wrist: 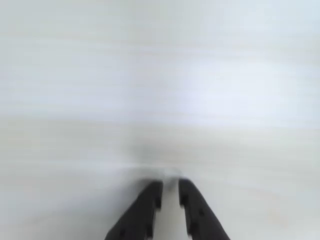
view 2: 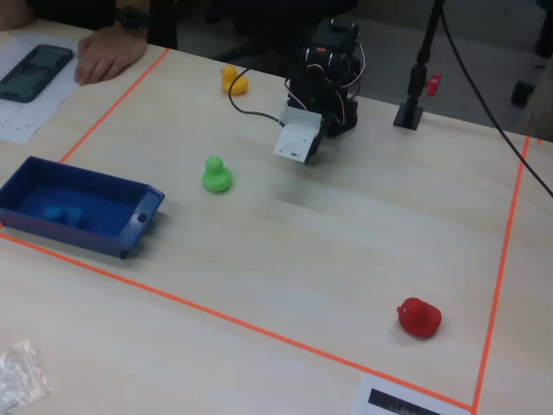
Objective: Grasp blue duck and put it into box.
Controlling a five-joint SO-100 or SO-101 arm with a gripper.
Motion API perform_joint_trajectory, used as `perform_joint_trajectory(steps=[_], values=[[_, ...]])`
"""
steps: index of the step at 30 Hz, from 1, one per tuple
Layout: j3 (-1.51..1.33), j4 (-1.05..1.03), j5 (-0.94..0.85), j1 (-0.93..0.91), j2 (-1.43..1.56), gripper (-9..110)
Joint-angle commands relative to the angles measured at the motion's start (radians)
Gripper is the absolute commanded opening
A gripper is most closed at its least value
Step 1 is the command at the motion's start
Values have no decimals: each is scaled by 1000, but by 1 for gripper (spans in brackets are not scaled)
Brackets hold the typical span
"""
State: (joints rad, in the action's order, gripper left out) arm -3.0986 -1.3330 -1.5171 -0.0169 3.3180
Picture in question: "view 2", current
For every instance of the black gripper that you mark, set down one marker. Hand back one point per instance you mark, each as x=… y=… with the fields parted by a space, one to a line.
x=316 y=149

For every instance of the blue rubber duck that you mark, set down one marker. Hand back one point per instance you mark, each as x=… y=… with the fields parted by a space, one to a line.
x=62 y=214

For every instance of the bare person forearm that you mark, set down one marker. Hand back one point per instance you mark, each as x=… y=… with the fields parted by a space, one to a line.
x=13 y=13

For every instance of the green rubber duck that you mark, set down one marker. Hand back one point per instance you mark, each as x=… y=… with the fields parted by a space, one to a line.
x=216 y=177

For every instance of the yellow rubber duck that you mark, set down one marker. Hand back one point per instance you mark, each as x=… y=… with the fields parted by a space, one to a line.
x=235 y=82

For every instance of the red rubber duck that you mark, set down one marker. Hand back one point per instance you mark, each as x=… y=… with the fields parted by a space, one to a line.
x=421 y=320

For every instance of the blue plastic box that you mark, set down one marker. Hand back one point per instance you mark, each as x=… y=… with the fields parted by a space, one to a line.
x=129 y=225

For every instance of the person hand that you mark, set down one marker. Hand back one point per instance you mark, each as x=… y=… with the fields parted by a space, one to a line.
x=108 y=54

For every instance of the red clamp knob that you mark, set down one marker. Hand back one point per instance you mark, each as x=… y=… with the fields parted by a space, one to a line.
x=434 y=84

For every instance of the orange tape border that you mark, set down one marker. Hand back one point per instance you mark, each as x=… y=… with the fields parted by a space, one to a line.
x=259 y=330

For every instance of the black wristwatch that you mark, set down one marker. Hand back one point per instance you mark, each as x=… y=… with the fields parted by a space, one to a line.
x=131 y=18

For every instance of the white paper with black bar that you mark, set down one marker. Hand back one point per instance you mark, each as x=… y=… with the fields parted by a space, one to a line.
x=389 y=400

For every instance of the white printed paper sheet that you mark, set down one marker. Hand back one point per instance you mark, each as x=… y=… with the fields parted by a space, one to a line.
x=26 y=116

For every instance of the dark smartphone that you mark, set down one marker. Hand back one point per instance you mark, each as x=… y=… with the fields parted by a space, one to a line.
x=32 y=73

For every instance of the clear plastic bag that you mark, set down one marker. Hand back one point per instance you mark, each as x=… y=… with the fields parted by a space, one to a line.
x=19 y=380

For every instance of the white camera housing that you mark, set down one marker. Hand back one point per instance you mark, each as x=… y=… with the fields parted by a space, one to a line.
x=296 y=138

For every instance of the black camera stand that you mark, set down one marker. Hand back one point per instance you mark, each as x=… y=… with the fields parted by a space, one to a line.
x=409 y=114

